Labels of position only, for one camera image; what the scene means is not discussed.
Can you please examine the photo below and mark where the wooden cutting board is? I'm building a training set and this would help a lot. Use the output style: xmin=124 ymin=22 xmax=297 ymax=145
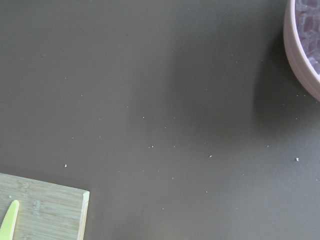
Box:
xmin=0 ymin=173 xmax=90 ymax=240

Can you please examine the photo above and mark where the pink bowl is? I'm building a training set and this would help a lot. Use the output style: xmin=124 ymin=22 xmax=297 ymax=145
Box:
xmin=283 ymin=0 xmax=320 ymax=101

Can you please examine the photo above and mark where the clear ice cubes pile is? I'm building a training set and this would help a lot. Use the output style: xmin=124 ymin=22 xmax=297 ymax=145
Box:
xmin=295 ymin=0 xmax=320 ymax=75

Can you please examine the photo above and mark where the yellow plastic knife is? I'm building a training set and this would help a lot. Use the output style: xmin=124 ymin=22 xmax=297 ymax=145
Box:
xmin=0 ymin=200 xmax=20 ymax=240

